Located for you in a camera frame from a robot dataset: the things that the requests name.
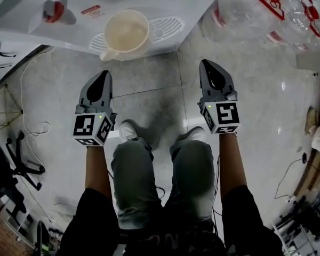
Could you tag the person's left leg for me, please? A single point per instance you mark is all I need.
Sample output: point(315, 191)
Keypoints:
point(133, 183)

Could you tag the person's left shoe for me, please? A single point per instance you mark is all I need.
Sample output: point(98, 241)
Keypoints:
point(128, 132)

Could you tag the person's leg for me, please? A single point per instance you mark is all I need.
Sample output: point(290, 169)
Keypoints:
point(133, 183)
point(192, 175)

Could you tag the clear water jug red cap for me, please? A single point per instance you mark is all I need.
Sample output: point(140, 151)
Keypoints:
point(298, 23)
point(237, 15)

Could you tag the person's right forearm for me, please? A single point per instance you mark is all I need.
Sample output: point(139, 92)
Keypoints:
point(233, 164)

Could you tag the person's right shoe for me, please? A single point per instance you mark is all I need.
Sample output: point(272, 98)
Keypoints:
point(193, 133)

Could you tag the person's right leg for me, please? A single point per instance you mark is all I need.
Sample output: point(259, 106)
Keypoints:
point(192, 175)

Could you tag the white drip tray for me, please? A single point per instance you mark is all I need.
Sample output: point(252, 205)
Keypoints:
point(165, 27)

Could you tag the person's left forearm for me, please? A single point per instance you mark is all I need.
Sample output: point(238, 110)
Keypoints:
point(97, 169)

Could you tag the person's shoe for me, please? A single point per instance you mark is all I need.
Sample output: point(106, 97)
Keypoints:
point(193, 133)
point(128, 132)

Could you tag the person's black shirt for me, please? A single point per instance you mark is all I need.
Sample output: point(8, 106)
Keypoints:
point(96, 223)

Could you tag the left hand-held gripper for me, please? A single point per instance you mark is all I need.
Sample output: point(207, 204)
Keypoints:
point(84, 124)

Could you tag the beige plastic cup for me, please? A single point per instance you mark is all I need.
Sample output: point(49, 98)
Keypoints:
point(125, 31)

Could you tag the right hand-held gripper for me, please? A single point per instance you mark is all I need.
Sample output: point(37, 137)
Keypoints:
point(226, 113)

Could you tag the black office chair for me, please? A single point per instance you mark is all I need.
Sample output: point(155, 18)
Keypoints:
point(18, 167)
point(306, 217)

